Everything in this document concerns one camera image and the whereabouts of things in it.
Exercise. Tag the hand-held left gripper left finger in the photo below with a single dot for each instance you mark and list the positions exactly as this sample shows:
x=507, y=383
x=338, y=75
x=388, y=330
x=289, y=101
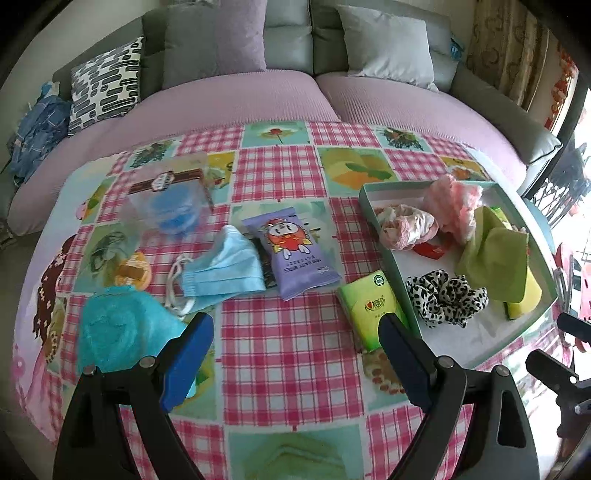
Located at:
x=184, y=369

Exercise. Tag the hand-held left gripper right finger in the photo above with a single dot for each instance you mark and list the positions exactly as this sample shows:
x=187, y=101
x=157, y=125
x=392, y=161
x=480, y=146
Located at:
x=406, y=364

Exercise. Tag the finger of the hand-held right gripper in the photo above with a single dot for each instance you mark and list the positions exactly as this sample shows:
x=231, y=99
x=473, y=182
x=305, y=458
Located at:
x=575, y=327
x=549, y=369

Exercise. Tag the yellow sponge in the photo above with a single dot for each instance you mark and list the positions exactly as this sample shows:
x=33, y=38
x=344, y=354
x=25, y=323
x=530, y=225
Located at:
x=531, y=290

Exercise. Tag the white tray with teal rim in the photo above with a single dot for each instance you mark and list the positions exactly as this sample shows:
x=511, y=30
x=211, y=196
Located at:
x=461, y=344

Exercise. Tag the leopard print scrunchie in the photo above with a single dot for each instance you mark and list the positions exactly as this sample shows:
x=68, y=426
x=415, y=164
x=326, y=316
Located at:
x=443, y=295

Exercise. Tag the green cloth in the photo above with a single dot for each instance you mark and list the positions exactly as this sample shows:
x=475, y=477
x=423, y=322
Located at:
x=494, y=263

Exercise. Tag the pink floral cloth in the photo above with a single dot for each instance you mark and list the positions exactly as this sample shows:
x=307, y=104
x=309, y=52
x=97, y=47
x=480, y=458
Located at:
x=406, y=226

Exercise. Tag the pink fluffy scrunchie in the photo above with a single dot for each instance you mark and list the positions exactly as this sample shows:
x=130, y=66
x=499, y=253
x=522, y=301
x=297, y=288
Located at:
x=452, y=203

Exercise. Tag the pink chair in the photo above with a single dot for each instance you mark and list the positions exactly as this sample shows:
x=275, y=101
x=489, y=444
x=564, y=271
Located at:
x=579, y=295

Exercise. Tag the green tissue packet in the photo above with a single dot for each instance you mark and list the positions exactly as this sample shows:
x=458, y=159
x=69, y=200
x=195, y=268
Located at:
x=369, y=304

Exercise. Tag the teal cloth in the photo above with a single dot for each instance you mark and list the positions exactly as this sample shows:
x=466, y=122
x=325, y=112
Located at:
x=120, y=327

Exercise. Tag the blue face mask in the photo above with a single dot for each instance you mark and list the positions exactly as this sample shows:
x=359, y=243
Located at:
x=221, y=272

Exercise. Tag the teal stool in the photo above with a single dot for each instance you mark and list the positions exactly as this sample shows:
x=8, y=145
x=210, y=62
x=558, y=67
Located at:
x=538, y=219

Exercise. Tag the red tape roll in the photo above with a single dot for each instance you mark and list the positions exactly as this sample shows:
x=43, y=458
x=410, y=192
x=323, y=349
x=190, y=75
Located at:
x=429, y=249

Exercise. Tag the black small packet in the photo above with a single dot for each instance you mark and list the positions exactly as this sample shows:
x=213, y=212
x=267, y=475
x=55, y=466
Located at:
x=266, y=270

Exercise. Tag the dark metal railing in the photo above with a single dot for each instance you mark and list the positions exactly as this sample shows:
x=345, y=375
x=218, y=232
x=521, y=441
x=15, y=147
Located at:
x=563, y=184

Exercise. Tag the clear plastic box blue item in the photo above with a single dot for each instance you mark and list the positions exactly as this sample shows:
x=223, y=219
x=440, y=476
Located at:
x=171, y=212

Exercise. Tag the purple wipes packet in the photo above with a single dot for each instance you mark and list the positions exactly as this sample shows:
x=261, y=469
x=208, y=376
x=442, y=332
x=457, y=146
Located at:
x=295, y=249

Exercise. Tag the pink checked printed tablecloth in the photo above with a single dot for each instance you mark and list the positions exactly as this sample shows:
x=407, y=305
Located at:
x=277, y=184

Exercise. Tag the red hanging decoration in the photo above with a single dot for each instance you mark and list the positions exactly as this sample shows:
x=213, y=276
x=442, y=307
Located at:
x=561, y=87

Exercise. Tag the pink sofa cover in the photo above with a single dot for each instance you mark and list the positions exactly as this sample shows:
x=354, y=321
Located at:
x=231, y=101

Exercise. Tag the blue denim clothing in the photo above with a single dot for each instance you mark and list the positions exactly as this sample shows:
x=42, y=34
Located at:
x=39, y=134

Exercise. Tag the beige patterned curtain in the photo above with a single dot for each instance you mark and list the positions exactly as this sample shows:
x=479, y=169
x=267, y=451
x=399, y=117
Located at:
x=508, y=50

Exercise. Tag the black and white patterned pillow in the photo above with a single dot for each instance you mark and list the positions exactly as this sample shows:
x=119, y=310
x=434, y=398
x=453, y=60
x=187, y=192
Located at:
x=106, y=87

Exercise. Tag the small teal object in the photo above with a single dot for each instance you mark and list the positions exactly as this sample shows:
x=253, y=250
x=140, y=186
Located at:
x=456, y=50

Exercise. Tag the light grey pillow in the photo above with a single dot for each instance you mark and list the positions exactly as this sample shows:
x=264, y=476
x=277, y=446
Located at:
x=388, y=46

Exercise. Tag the purple grey pillow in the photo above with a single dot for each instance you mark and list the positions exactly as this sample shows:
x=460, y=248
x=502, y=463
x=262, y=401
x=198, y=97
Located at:
x=212, y=46

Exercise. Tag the grey sofa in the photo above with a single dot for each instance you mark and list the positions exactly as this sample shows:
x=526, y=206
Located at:
x=288, y=46

